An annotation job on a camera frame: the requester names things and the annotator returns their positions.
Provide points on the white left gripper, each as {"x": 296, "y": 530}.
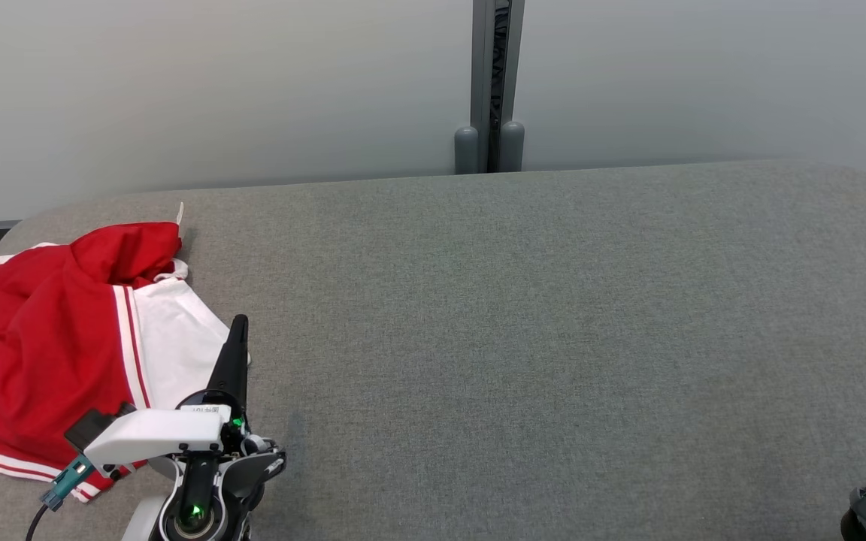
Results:
{"x": 155, "y": 434}

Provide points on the red white jersey shirt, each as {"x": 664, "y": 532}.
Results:
{"x": 65, "y": 361}

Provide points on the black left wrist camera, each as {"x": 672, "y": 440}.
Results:
{"x": 91, "y": 424}

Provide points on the grey partition post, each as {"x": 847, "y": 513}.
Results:
{"x": 482, "y": 75}

